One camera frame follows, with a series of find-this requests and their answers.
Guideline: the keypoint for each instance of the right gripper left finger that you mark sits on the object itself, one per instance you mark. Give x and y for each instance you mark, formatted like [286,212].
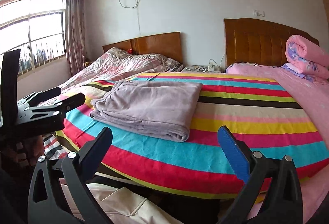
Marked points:
[46,200]

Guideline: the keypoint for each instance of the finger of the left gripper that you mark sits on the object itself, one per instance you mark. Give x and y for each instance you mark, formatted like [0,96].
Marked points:
[34,99]
[69,101]

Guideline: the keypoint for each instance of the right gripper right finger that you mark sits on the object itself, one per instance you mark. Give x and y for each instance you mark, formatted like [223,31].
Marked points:
[283,199]

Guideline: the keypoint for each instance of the mauve knit pants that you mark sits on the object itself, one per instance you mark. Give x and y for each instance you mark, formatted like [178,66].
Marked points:
[158,109]

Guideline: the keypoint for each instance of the left hand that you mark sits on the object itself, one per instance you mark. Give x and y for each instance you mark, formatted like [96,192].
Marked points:
[29,151]

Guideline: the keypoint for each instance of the plaid checkered sheet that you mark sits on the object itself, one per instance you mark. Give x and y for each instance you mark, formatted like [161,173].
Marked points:
[53,150]

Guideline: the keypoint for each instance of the pink floral quilt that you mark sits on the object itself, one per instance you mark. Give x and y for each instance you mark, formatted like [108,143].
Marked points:
[117,64]

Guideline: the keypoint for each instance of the window with metal bars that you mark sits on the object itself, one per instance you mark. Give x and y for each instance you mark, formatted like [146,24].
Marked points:
[36,28]

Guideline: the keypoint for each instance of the cream trousers of person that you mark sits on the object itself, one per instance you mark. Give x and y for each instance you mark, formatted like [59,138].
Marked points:
[124,206]

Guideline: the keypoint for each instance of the rainbow striped bed sheet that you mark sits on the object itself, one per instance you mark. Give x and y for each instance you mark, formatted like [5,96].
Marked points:
[260,112]

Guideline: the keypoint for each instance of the floral pink curtain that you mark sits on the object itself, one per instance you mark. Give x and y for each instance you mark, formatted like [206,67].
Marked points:
[74,31]

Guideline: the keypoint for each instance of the left wooden headboard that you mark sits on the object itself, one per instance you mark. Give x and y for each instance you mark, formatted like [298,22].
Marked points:
[167,44]

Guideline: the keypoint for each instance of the wooden headboard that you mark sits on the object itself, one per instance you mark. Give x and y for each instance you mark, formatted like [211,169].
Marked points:
[258,41]
[167,44]

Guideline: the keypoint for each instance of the nightstand with floral cloth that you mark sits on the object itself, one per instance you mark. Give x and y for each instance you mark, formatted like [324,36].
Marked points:
[201,69]

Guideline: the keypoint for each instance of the rolled pink floral blanket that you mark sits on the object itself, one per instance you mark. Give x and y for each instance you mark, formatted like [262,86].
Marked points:
[307,57]

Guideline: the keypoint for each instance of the white power strip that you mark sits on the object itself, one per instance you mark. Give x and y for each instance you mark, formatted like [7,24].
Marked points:
[210,67]

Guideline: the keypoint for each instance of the right wooden headboard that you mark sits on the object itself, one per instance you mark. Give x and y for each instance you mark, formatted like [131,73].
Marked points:
[258,41]

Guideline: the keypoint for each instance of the white wall switch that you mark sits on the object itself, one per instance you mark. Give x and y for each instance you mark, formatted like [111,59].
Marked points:
[258,13]

